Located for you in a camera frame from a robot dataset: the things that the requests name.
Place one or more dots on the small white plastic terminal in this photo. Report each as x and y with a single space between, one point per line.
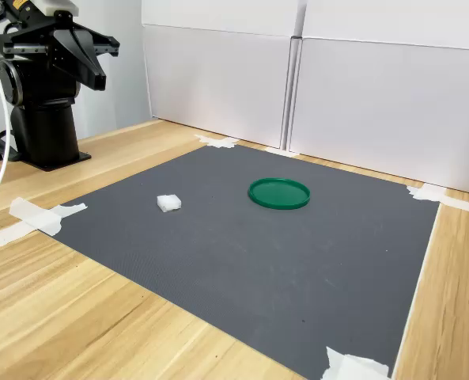
169 202

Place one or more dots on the round green lid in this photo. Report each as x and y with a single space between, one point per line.
278 193

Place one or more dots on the white partition panel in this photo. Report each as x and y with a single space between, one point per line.
392 91
218 71

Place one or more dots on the white masking tape patch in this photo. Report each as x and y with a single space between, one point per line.
218 141
281 152
439 196
36 219
352 366

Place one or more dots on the dark grey mat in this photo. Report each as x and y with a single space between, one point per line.
238 257

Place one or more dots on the white camera box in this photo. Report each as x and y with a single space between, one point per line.
58 6

